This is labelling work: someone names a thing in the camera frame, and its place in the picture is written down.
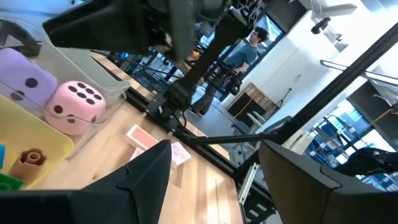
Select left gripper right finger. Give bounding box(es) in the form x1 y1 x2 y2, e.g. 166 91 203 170
258 140 398 224

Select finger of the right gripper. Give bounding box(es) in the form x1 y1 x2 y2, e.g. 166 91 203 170
42 0 150 56
169 0 196 62

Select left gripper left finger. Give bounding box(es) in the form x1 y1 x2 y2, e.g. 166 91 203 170
70 139 172 224

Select pink foam dice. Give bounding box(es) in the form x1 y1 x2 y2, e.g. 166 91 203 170
43 80 107 136

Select purple foam dice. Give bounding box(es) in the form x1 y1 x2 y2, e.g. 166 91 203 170
0 47 58 113

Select tan brown cylinder toy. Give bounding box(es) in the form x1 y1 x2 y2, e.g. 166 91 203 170
8 147 47 183

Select green toy brick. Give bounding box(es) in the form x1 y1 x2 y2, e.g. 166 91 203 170
0 172 25 191

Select person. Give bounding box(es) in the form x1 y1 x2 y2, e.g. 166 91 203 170
190 26 270 116

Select large clear plastic bin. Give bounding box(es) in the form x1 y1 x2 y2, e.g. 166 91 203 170
0 17 128 156

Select wooden storage cabinet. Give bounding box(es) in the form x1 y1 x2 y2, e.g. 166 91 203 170
226 82 278 128

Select yellow translucent plastic bin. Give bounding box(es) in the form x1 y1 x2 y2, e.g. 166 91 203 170
0 95 75 190

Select black aluminium frame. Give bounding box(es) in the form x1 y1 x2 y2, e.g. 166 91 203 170
90 49 280 224

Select black cable loop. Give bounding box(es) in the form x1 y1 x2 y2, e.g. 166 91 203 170
0 18 42 57

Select black rig upright post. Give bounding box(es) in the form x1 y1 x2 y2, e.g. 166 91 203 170
186 22 398 184

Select black ceiling camera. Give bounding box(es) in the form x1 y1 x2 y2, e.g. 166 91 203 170
310 16 332 35

